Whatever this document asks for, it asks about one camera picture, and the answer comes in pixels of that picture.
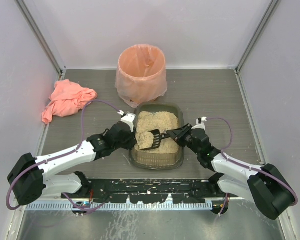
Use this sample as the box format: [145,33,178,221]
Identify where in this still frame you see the dark green litter box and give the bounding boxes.
[129,102,184,170]

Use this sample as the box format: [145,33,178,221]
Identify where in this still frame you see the black slotted litter scoop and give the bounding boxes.
[137,129,169,151]

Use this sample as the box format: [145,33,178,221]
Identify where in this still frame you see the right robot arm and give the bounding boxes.
[166,124,298,220]

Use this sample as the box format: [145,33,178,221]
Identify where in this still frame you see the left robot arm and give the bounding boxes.
[6,119,136,210]

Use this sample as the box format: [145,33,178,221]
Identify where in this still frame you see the beige cat litter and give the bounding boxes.
[134,111,179,154]

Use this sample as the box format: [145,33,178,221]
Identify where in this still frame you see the bin with orange liner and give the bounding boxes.
[115,44,168,108]

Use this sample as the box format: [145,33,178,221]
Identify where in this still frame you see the crumpled pink cloth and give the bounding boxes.
[41,79,98,125]

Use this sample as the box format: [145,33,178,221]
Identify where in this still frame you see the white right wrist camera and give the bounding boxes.
[191,117,207,130]

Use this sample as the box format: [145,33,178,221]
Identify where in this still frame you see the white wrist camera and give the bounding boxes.
[191,117,207,130]
[120,113,136,132]

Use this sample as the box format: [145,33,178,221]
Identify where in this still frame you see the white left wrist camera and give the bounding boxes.
[120,113,136,132]

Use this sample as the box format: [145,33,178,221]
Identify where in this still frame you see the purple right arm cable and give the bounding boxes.
[205,116,299,207]

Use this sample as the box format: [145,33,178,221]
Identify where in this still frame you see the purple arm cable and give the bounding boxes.
[5,99,123,210]
[205,116,299,207]

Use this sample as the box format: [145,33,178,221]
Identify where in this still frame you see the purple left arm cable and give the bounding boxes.
[5,99,123,210]

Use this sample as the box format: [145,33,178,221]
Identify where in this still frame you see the white slotted cable duct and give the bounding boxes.
[25,200,213,212]

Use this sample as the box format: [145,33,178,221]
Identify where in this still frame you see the left aluminium frame post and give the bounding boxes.
[15,0,67,76]

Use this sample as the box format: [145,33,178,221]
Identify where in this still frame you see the aluminium frame post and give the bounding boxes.
[235,0,281,74]
[15,0,67,76]

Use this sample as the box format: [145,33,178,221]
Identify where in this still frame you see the right aluminium frame post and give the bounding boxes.
[235,0,281,74]

